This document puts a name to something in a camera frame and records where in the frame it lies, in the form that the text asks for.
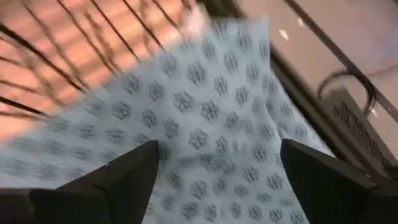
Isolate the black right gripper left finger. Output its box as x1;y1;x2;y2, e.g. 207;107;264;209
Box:
29;139;160;224

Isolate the black wire basket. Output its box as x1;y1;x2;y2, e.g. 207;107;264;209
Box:
0;0;193;125

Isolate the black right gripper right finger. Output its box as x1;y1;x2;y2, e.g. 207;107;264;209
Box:
280;138;379;224

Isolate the blue patterned folded cloth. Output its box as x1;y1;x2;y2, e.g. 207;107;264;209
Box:
0;17;335;224

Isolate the black hanging cable with coil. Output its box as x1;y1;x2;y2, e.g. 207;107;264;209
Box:
317;70;377;116

